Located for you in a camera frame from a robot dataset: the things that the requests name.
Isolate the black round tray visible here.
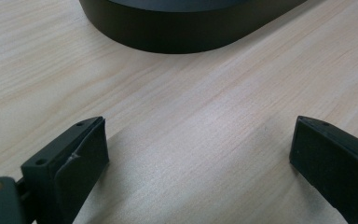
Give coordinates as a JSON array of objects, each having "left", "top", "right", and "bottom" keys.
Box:
[{"left": 78, "top": 0, "right": 309, "bottom": 55}]

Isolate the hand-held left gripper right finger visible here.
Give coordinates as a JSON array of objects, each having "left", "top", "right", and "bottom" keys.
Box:
[{"left": 289, "top": 115, "right": 358, "bottom": 224}]

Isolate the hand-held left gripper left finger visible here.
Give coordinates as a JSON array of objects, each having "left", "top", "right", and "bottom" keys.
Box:
[{"left": 21, "top": 116, "right": 110, "bottom": 224}]

